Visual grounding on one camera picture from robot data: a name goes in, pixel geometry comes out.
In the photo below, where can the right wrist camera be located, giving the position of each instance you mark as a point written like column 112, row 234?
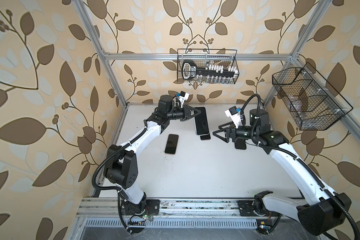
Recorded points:
column 235, row 114

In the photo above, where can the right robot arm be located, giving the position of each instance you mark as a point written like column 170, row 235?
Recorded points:
column 321, row 208

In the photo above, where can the black tool in basket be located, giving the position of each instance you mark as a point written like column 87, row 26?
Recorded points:
column 190, row 70

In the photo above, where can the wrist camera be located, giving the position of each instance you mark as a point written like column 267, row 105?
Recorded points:
column 181, row 98
column 235, row 114

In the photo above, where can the purple phone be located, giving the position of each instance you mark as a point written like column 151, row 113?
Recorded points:
column 205, row 137

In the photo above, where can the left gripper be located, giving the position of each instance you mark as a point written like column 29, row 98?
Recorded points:
column 186, row 113

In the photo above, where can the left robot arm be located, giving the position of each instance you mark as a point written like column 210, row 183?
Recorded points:
column 120, row 166

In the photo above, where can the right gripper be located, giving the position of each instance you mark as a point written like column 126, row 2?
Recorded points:
column 232, row 129

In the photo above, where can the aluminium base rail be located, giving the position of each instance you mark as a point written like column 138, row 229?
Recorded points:
column 183, row 208

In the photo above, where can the back wire basket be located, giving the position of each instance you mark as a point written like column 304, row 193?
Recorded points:
column 213, row 56

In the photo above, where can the black phone case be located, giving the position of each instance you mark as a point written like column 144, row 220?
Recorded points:
column 240, row 144

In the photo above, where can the right wire basket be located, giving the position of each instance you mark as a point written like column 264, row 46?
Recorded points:
column 314, row 103

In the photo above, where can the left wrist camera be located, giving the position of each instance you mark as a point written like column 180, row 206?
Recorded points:
column 181, row 98

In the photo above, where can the wire basket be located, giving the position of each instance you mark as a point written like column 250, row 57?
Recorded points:
column 314, row 103
column 213, row 56

